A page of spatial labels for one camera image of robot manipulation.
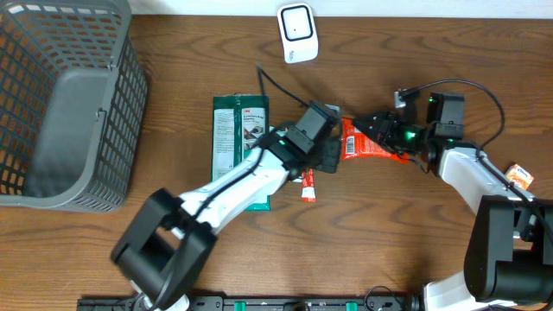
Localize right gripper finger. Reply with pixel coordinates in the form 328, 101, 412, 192
361, 127, 389, 151
352, 111, 383, 130

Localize red snack bag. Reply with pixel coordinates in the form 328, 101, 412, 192
341, 117, 408, 163

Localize red and white snack packet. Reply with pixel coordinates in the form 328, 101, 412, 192
302, 168, 316, 203

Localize green and white package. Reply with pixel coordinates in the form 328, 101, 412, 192
210, 93, 271, 213

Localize orange and white snack packet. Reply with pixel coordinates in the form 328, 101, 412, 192
505, 164, 534, 190

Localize light green wipes pack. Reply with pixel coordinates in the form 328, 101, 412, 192
269, 125, 302, 183

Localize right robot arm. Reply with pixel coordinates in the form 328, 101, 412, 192
352, 91, 552, 310

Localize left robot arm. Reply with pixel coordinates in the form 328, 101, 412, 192
111, 101, 341, 310

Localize white barcode scanner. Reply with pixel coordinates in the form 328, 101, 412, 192
276, 3, 319, 64

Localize grey plastic mesh basket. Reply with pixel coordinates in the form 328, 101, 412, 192
1, 0, 149, 213

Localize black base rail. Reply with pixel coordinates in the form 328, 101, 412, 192
76, 293, 425, 311

